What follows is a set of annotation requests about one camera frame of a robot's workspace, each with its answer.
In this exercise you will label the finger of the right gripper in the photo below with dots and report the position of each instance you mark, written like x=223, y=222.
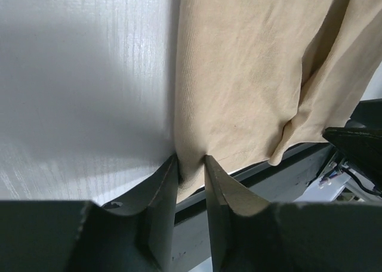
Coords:
x=360, y=146

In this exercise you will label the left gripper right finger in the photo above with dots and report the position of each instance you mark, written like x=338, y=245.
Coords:
x=249, y=233

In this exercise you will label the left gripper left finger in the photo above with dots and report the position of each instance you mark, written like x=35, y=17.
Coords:
x=130, y=233

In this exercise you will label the beige t shirt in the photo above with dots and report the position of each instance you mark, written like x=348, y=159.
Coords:
x=256, y=77

